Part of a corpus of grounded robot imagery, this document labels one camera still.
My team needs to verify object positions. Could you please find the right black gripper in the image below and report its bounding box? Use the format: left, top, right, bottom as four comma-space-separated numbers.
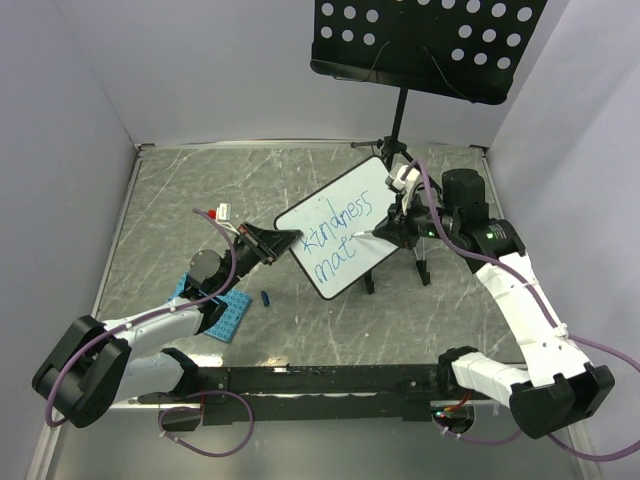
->
372, 189, 459, 250

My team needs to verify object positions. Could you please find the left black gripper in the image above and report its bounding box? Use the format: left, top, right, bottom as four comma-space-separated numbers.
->
215, 221, 302, 296

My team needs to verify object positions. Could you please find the white board with black frame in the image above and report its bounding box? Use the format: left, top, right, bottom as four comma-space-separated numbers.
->
273, 156, 398, 301

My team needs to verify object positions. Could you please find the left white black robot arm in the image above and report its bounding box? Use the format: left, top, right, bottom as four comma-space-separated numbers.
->
31, 222, 303, 428

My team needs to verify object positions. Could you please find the black whiteboard easel stand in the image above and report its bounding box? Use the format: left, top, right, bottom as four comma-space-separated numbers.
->
362, 240, 432, 295

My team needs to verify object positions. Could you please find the blue studded building plate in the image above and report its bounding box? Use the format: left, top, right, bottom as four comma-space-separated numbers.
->
191, 289, 252, 344

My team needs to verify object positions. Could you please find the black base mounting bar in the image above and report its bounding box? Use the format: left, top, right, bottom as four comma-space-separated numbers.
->
138, 364, 467, 426

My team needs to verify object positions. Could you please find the black perforated music stand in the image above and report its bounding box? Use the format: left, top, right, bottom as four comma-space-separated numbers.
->
310, 0, 546, 168

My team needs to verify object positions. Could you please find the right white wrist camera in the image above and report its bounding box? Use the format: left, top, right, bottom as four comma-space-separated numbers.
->
385, 164, 424, 214

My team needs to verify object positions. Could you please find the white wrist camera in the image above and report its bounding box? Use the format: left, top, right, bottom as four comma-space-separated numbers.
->
207, 202, 237, 234
385, 164, 424, 214

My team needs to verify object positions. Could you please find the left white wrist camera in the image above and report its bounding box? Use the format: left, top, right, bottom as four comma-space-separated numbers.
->
207, 202, 237, 234

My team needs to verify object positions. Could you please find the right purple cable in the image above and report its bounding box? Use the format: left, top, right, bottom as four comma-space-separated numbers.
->
399, 158, 640, 462

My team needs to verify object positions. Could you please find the purple cable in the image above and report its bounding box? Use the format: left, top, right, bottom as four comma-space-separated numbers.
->
399, 158, 640, 462
45, 202, 257, 457

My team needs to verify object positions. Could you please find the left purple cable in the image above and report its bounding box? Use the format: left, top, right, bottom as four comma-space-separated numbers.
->
45, 202, 257, 457

